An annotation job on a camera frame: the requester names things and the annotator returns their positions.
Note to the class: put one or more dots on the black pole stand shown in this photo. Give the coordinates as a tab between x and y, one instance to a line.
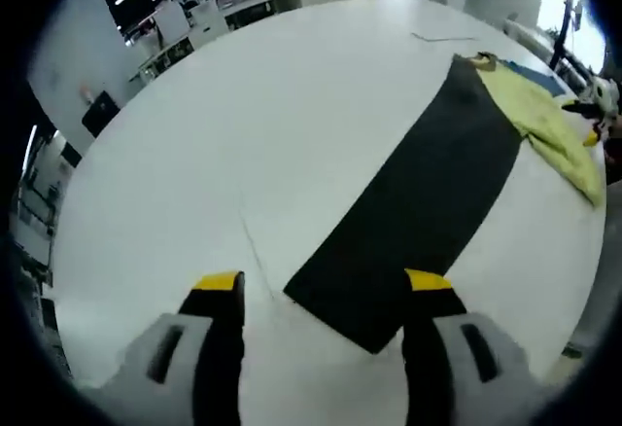
566	27

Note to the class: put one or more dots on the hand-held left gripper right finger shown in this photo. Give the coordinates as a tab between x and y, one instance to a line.
466	363

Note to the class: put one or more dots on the black cloth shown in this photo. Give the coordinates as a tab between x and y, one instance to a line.
413	202

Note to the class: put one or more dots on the yellow and blue garment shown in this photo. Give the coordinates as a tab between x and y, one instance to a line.
534	110

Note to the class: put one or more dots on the large white pillar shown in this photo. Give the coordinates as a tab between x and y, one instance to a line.
68	56

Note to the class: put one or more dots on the bright window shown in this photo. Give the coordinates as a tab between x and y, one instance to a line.
549	3

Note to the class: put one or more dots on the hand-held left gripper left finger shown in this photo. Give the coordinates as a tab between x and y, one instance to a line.
160	363

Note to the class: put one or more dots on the white cluttered counter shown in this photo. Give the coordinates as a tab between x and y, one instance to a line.
301	0

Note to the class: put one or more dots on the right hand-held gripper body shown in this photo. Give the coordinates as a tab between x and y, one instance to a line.
605	93

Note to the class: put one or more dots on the black box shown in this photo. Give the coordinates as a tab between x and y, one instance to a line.
99	115

